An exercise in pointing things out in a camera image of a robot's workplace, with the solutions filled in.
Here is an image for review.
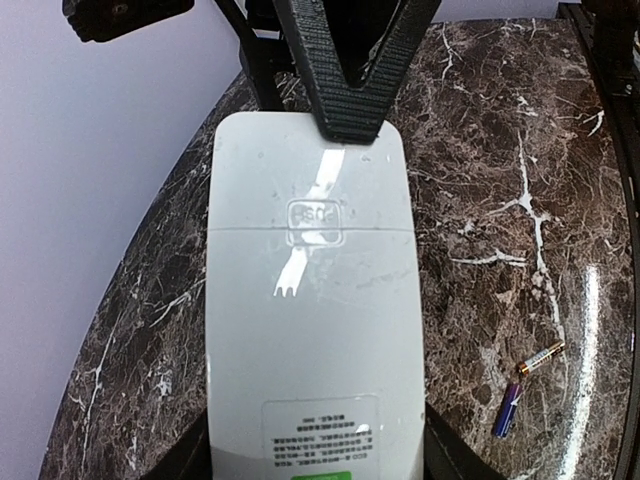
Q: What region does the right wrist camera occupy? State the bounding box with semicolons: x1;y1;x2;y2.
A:
62;0;195;43

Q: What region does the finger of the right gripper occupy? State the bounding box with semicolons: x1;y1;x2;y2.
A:
274;0;440;145
214;0;284;111

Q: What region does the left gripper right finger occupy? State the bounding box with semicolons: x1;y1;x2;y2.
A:
423;403;495;480

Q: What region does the blue AAA battery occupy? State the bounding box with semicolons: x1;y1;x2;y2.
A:
492;383;524;438

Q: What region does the white remote control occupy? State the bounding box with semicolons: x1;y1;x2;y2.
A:
205;112;425;479

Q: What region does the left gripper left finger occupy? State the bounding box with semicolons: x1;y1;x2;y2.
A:
167;424;211;480

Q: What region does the gold AAA battery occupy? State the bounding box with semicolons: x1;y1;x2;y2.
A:
517;340;566;376

